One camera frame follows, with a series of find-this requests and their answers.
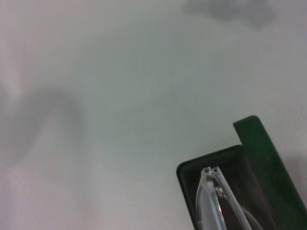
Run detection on clear white glasses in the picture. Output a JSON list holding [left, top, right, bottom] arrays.
[[195, 166, 265, 230]]

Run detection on green glasses case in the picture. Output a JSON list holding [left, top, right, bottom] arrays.
[[176, 115, 307, 230]]

